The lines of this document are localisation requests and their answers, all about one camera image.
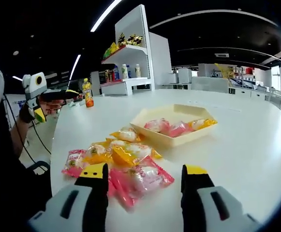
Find white square pillar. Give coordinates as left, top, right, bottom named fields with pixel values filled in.
left=148, top=31, right=172, bottom=90

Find yellow crane model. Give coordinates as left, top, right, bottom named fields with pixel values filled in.
left=214, top=63, right=235, bottom=80

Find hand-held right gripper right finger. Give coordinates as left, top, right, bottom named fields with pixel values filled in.
left=180, top=164, right=262, bottom=232

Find shelf of white boxes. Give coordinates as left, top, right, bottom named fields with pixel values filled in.
left=232, top=66, right=256, bottom=84

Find white table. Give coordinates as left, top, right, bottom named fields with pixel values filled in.
left=50, top=88, right=281, bottom=232

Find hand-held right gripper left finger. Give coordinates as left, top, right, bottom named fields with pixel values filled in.
left=28, top=162, right=109, bottom=232

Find white display shelf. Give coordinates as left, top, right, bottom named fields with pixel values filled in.
left=99, top=4, right=155, bottom=97

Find white low cabinets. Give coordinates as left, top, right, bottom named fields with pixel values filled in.
left=228, top=87, right=269, bottom=99

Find row of snack bags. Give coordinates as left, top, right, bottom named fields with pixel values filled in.
left=103, top=32, right=144, bottom=60

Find red drink cans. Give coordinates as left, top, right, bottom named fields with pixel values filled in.
left=104, top=69, right=114, bottom=83

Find person's left hand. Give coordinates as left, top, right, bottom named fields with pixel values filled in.
left=18, top=100, right=67, bottom=125

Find person's black shirt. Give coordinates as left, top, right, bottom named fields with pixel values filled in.
left=0, top=106, right=54, bottom=232

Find white desk dividers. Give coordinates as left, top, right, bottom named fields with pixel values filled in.
left=191, top=76, right=229, bottom=92

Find cream hexagonal bowl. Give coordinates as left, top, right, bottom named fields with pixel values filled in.
left=130, top=103, right=218, bottom=147

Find white box cabinets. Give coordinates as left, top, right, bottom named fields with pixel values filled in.
left=168, top=68, right=193, bottom=84

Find pink marshmallow packet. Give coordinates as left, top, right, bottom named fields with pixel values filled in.
left=168, top=120, right=195, bottom=138
left=144, top=117, right=171, bottom=133

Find curved white ceiling band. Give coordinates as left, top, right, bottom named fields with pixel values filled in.
left=149, top=9, right=280, bottom=29

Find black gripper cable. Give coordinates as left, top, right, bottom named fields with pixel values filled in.
left=3, top=94, right=51, bottom=167

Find orange drink bottle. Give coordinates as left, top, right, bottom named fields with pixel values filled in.
left=82, top=77, right=94, bottom=108

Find black curved object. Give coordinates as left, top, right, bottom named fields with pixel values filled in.
left=32, top=160, right=51, bottom=174

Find pile of marshmallow packets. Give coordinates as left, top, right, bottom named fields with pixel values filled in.
left=61, top=127, right=176, bottom=208

